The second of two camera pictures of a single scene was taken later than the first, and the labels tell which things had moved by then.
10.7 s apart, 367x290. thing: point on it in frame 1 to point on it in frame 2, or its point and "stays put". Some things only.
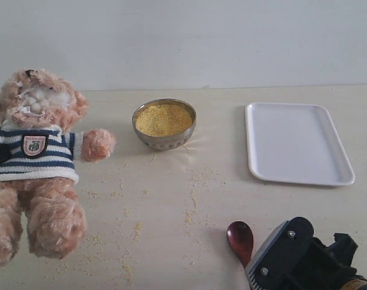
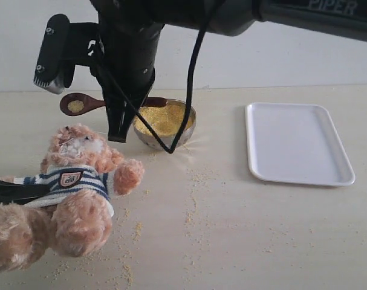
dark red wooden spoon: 240,237 to 75,104
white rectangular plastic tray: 295,142 stays put
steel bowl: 164,124 stays put
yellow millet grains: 164,119 stays put
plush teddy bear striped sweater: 34,162 to 83,174
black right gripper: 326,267 to 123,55
